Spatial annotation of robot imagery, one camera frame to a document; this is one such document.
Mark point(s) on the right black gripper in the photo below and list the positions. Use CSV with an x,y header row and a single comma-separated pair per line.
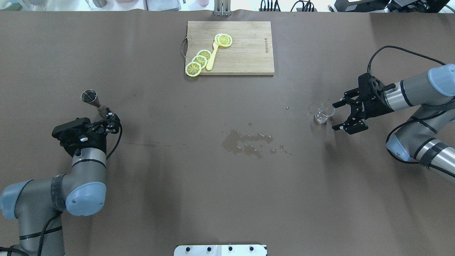
x,y
374,105

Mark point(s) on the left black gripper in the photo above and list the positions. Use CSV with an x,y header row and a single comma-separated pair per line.
x,y
94,139

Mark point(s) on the small clear glass beaker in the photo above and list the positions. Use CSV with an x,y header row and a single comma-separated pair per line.
x,y
324,112

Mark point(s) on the steel measuring jigger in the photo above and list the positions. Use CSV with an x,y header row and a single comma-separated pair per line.
x,y
90,96

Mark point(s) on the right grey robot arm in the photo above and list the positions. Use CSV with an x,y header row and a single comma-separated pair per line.
x,y
414,141

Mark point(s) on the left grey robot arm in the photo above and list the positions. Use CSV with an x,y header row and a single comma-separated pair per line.
x,y
39,204

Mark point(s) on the lemon slice front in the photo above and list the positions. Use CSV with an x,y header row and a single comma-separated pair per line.
x,y
193,69

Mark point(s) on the lemon slice middle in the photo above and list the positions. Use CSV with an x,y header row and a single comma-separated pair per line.
x,y
201,60

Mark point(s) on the yellow plastic spoon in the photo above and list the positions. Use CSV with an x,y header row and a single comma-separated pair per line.
x,y
211,60

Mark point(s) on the bamboo cutting board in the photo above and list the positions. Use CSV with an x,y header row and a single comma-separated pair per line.
x,y
251,52

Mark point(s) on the lemon slice back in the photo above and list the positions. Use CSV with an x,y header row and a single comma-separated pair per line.
x,y
205,53

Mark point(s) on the spilled liquid puddle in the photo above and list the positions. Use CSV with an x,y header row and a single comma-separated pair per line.
x,y
256,143

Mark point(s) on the lemon slice on spoon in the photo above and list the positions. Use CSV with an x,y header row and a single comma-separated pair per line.
x,y
223,40

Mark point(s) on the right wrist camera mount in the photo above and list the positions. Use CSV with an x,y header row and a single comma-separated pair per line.
x,y
371,88

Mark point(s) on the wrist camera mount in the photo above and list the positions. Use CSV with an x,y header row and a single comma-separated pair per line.
x,y
72,136
371,88

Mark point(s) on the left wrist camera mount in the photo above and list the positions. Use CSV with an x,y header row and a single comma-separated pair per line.
x,y
72,136

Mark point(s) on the aluminium frame post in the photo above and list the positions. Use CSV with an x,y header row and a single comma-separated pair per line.
x,y
222,8

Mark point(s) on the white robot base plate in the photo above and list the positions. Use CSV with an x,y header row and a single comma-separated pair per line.
x,y
221,250

